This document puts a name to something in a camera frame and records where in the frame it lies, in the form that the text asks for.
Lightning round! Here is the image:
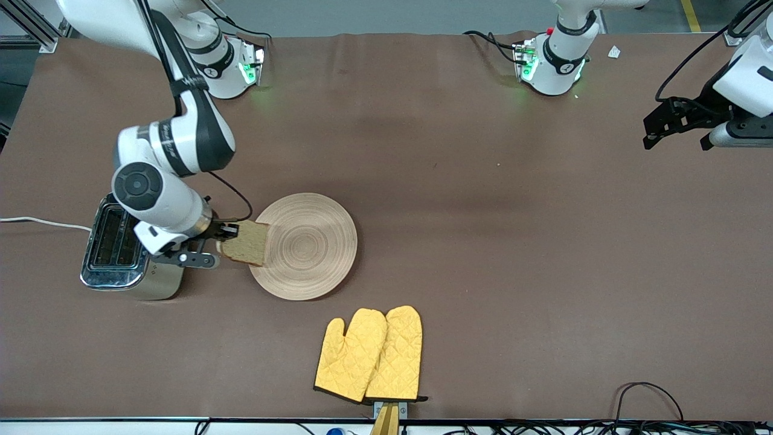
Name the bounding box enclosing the brown bread slice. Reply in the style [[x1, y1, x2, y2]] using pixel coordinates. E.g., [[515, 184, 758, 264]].
[[217, 220, 271, 267]]

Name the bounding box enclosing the round wooden plate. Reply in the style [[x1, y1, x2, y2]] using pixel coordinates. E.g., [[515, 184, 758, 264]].
[[249, 193, 358, 301]]

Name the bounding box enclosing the black right base cable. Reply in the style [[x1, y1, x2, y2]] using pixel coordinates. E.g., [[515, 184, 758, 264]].
[[192, 0, 271, 48]]

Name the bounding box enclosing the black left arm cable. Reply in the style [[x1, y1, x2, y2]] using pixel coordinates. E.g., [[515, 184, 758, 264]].
[[655, 0, 773, 103]]

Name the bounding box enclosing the white toaster power cord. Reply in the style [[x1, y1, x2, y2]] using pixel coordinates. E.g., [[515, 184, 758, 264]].
[[0, 216, 92, 233]]

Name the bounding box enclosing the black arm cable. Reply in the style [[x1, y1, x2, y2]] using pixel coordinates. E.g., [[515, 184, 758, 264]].
[[655, 0, 773, 103], [138, 0, 254, 223]]

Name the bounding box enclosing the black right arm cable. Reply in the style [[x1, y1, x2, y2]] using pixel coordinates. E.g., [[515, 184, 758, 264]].
[[138, 0, 254, 223]]

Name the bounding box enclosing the beige chrome two-slot toaster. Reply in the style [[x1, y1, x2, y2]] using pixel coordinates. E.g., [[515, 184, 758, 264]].
[[80, 193, 185, 301]]

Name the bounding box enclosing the black left base cable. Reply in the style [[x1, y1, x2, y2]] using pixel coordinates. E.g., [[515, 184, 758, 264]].
[[463, 30, 527, 65]]

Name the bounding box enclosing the black base cable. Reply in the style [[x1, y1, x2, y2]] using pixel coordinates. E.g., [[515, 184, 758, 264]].
[[192, 0, 271, 48], [463, 30, 527, 65]]

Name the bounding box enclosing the brown table cover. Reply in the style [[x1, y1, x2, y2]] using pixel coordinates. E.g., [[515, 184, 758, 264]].
[[0, 30, 773, 422]]

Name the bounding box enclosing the yellow quilted oven mitt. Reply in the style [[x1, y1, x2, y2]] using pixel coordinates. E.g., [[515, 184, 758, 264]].
[[365, 305, 429, 403], [314, 308, 388, 404]]

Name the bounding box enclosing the black looped floor cable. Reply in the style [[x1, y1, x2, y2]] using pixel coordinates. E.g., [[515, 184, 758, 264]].
[[615, 382, 686, 422]]

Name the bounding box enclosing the small metal bracket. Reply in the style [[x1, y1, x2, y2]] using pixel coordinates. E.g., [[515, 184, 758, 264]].
[[373, 401, 408, 421]]

